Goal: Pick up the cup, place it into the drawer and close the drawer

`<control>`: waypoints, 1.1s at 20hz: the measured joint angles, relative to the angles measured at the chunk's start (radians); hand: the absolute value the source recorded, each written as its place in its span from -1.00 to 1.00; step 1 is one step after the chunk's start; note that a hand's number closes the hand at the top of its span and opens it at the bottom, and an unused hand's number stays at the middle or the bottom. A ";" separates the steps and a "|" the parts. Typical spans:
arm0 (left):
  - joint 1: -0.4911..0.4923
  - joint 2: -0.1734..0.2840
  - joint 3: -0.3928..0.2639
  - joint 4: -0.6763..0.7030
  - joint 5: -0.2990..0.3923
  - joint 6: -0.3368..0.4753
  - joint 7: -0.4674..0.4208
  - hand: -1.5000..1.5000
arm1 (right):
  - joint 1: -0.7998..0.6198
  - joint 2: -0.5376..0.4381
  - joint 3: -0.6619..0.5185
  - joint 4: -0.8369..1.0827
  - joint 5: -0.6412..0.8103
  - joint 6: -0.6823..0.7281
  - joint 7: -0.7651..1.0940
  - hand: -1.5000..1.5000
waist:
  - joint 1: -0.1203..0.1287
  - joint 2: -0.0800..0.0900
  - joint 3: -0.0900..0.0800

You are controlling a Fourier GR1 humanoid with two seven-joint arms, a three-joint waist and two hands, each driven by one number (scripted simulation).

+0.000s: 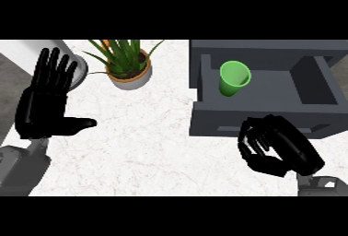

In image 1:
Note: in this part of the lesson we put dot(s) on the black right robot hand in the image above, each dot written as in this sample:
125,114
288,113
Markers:
290,144

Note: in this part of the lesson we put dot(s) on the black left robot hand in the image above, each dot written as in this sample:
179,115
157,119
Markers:
44,107

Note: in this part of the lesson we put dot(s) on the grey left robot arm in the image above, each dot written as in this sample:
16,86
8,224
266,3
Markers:
23,169

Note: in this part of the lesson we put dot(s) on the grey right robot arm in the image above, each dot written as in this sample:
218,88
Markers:
324,186

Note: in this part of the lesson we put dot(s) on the dark grey open drawer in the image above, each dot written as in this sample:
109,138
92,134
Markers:
272,87

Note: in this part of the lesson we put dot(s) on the dark grey drawer front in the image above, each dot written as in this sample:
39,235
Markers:
213,118

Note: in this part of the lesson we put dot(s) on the green cup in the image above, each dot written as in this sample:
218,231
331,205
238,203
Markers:
234,80

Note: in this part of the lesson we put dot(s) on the white round appliance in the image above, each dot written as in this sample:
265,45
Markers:
19,50

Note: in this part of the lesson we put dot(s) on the green plant in white pot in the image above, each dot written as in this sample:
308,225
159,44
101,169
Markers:
129,66

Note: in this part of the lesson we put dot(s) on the dark grey cabinet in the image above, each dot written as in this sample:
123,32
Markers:
272,49

